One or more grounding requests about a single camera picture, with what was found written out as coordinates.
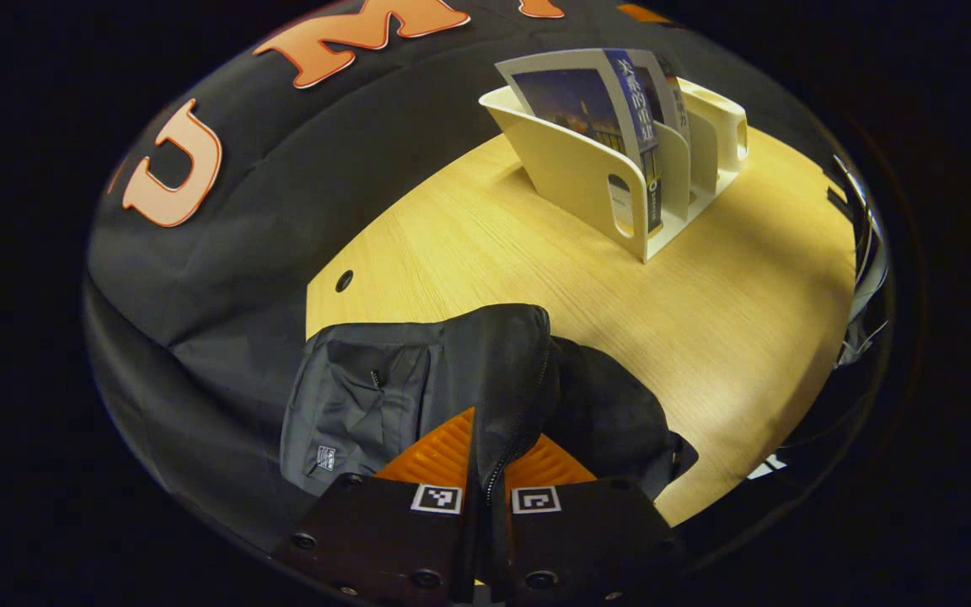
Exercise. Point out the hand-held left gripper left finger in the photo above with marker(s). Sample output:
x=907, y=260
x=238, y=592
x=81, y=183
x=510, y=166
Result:
x=384, y=539

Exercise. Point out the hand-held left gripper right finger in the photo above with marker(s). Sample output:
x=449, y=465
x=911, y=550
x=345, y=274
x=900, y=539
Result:
x=587, y=539

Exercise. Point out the black schoolbag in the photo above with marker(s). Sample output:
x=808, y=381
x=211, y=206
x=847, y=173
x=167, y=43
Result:
x=452, y=362

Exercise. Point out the cream plastic bookshelf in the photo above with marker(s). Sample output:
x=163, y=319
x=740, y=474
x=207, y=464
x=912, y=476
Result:
x=570, y=177

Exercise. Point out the blue cover book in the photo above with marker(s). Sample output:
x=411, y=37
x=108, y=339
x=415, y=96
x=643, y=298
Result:
x=574, y=101

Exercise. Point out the grey portrait cover book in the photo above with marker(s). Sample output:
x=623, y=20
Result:
x=675, y=93

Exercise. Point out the grey metal pole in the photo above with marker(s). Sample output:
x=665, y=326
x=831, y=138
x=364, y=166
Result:
x=865, y=253

